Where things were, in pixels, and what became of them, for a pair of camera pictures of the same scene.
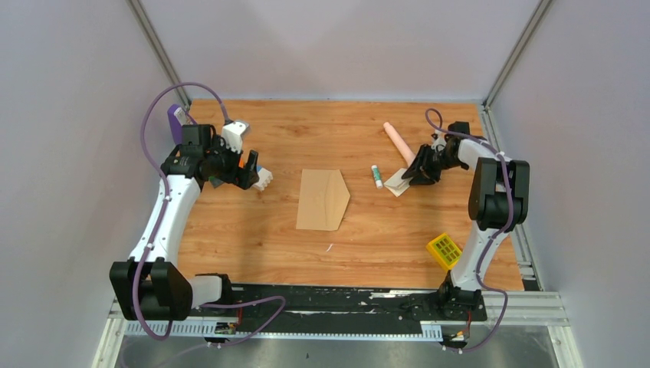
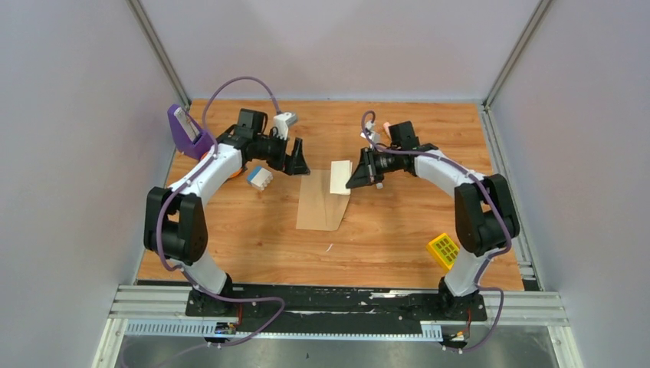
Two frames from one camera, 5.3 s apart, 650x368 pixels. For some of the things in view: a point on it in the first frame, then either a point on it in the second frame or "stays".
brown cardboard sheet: (323, 199) stays
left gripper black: (240, 177) -> (293, 165)
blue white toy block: (265, 177) stays
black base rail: (340, 308) stays
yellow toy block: (444, 251) stays
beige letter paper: (395, 184) -> (340, 172)
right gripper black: (421, 170) -> (366, 172)
